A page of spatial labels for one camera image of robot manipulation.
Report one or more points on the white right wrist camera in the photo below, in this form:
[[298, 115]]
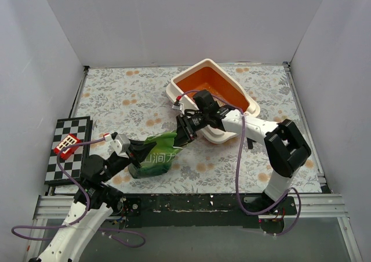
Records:
[[178, 106]]

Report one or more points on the red white toy block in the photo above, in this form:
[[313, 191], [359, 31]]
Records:
[[67, 146]]

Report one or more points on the floral patterned table mat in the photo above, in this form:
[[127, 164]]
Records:
[[133, 101]]

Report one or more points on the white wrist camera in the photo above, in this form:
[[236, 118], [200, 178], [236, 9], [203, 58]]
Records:
[[120, 144], [178, 106]]

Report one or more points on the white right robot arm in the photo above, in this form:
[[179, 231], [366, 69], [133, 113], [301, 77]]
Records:
[[286, 147]]

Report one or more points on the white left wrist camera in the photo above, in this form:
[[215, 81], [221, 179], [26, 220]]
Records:
[[120, 144]]

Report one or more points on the small black plastic clip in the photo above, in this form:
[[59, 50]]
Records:
[[250, 143]]

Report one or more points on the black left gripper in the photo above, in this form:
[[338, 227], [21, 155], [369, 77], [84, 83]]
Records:
[[133, 153]]

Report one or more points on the black white checkerboard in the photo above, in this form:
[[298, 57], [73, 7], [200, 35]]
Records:
[[68, 131]]

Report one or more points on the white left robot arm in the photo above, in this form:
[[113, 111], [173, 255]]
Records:
[[95, 201]]

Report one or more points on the white and orange litter box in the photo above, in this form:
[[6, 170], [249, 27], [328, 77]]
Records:
[[207, 71]]

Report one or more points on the grey cat litter pile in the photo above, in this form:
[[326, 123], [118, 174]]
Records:
[[215, 94]]

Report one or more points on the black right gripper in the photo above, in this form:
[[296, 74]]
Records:
[[184, 127]]

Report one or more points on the green cat litter bag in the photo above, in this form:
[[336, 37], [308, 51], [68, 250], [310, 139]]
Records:
[[159, 159]]

